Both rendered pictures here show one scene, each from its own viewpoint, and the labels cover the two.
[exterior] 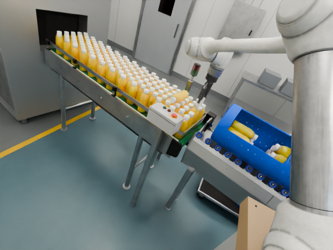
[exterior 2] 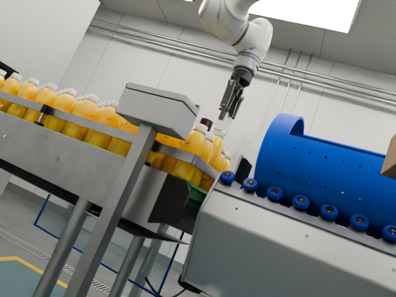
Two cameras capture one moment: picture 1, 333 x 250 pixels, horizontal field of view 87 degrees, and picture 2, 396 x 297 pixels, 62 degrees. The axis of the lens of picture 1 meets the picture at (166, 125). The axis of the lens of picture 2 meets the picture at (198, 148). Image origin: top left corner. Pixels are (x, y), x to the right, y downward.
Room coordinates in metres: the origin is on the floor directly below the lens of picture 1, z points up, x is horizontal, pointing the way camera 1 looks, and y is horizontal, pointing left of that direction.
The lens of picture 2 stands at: (-0.01, -0.20, 0.83)
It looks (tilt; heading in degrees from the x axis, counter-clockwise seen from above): 10 degrees up; 5
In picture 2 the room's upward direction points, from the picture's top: 23 degrees clockwise
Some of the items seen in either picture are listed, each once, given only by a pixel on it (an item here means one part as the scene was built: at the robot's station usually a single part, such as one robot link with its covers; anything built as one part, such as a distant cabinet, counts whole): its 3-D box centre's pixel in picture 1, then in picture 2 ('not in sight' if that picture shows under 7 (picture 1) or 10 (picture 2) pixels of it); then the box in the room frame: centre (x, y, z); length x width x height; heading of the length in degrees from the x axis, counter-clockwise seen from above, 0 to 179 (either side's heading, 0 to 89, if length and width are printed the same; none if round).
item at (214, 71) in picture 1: (215, 70); (246, 66); (1.12, -0.16, 1.37); 0.09 x 0.09 x 0.06
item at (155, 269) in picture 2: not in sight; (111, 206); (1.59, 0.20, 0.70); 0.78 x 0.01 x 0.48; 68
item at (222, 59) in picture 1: (222, 52); (253, 38); (1.11, -0.14, 1.48); 0.13 x 0.11 x 0.16; 120
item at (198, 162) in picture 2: (195, 123); (216, 176); (1.13, -0.20, 0.96); 0.40 x 0.01 x 0.03; 158
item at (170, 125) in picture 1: (164, 118); (157, 110); (0.91, 0.02, 1.05); 0.20 x 0.10 x 0.10; 68
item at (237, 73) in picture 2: (209, 81); (238, 83); (1.12, -0.16, 1.30); 0.08 x 0.07 x 0.09; 158
